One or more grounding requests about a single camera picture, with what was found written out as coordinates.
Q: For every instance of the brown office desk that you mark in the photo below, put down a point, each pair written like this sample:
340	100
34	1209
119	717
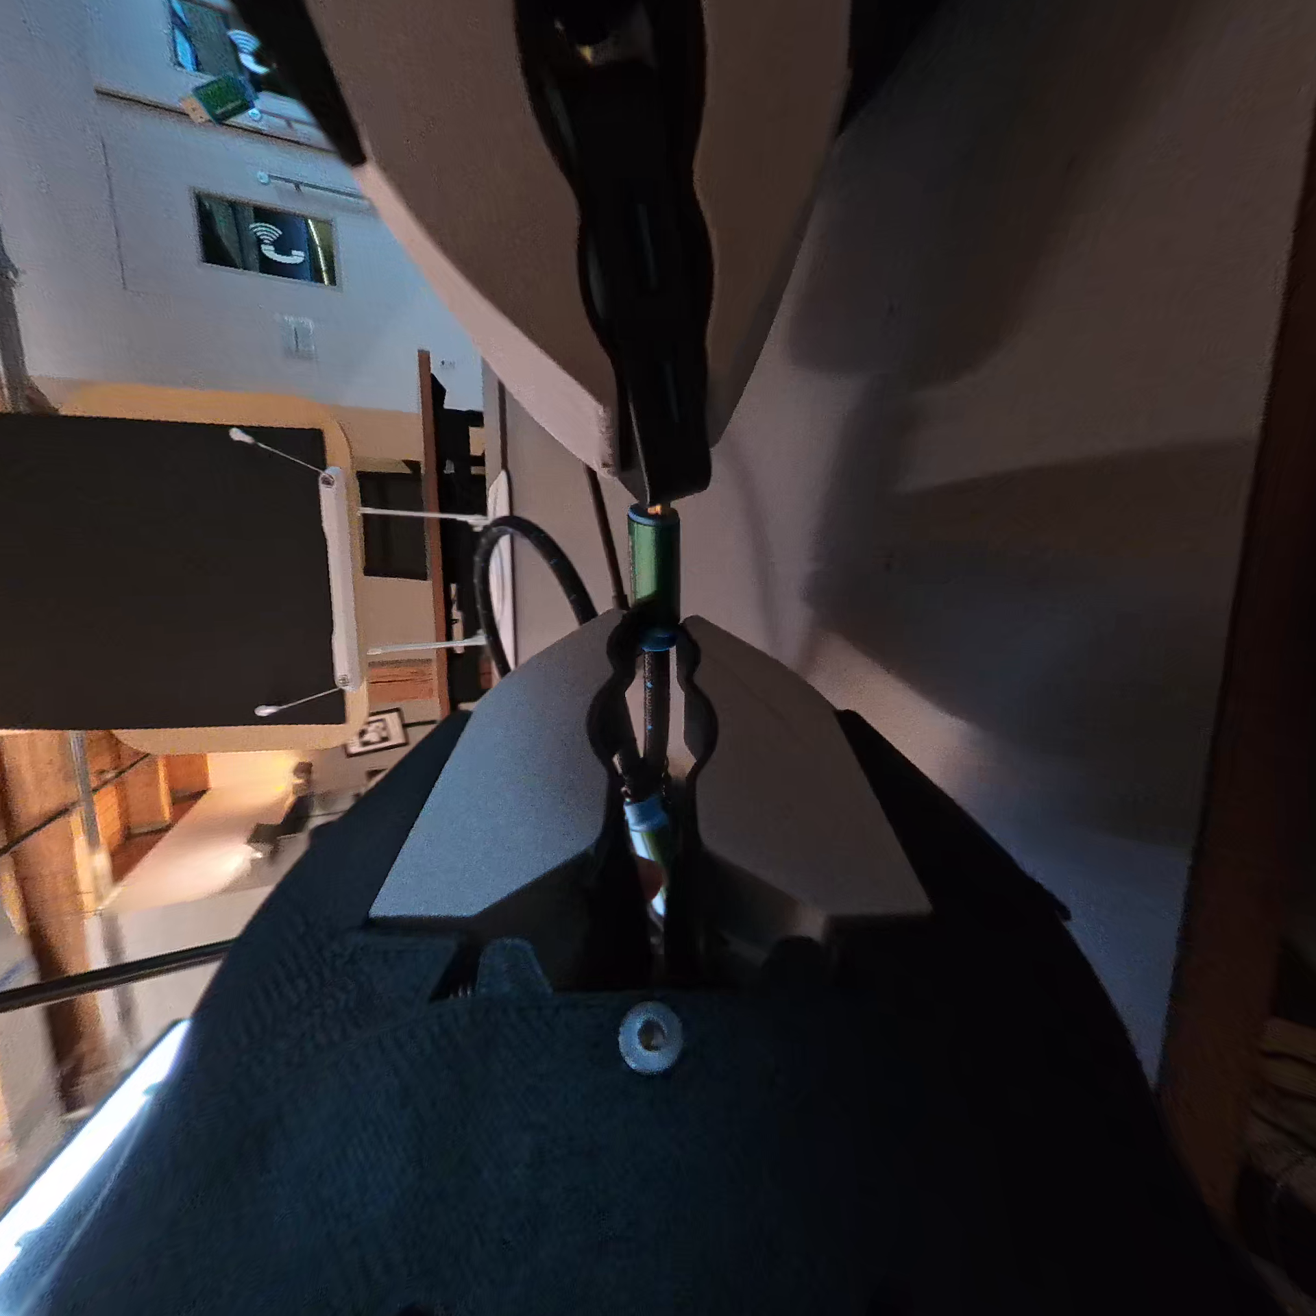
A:
431	410

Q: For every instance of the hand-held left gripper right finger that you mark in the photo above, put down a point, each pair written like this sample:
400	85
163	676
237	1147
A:
801	791

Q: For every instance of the black wall lamp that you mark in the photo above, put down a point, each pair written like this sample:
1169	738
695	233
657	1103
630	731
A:
277	828
302	778

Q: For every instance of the bright led light bar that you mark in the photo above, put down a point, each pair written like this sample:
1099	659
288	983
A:
91	1129

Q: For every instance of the black square panel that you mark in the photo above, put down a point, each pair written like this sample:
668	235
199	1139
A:
154	565

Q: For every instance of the black pole stand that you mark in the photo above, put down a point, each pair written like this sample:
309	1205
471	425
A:
102	981

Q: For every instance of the wooden backing board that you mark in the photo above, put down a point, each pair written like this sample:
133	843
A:
235	740

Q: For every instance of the phone icon wall sign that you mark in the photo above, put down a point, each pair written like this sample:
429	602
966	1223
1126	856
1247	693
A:
267	237

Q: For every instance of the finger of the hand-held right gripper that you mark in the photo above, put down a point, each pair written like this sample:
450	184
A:
771	153
461	153

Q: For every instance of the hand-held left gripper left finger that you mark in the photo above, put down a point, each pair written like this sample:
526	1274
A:
493	791

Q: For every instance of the black white marker sign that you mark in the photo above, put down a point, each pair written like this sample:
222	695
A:
374	731

